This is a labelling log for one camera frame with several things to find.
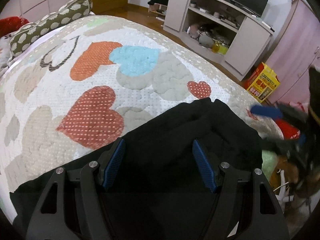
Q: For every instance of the red bag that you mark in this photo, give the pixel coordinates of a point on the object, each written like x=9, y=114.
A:
x=287, y=130

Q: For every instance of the yellow bottle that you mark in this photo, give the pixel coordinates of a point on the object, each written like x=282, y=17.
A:
x=220, y=48

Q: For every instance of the white floral pillow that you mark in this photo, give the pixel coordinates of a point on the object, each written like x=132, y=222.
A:
x=3, y=50

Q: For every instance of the pink wardrobe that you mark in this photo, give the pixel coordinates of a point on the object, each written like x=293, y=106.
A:
x=295, y=55

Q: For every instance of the red pillow with floral print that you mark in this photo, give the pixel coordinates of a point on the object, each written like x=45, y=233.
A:
x=11, y=25

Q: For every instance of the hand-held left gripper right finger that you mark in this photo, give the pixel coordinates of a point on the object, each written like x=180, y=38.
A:
x=203, y=167

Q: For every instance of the yellow and red carton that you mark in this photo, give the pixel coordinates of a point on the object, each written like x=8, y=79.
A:
x=262, y=83

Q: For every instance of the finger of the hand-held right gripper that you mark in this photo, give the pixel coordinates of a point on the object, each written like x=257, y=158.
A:
x=266, y=111
x=282, y=145

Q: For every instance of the grey TV cabinet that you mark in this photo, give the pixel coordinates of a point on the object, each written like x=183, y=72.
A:
x=252, y=42

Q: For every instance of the olive hedgehog-print bolster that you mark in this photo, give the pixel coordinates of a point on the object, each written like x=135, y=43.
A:
x=50, y=22

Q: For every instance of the shoe rack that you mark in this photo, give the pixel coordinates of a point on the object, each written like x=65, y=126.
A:
x=157, y=2

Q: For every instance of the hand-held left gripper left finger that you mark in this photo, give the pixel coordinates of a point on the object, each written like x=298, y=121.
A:
x=113, y=165

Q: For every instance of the pink plush toy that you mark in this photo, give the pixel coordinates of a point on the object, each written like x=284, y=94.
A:
x=193, y=30

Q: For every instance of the heart-patterned quilt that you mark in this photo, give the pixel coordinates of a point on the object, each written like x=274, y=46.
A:
x=150, y=92

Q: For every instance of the green fuzzy cloth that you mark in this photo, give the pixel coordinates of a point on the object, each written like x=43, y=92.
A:
x=269, y=163

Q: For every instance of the brown plush toy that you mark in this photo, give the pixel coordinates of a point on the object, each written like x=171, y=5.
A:
x=287, y=177

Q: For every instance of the black pants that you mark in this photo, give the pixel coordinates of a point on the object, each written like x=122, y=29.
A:
x=162, y=135

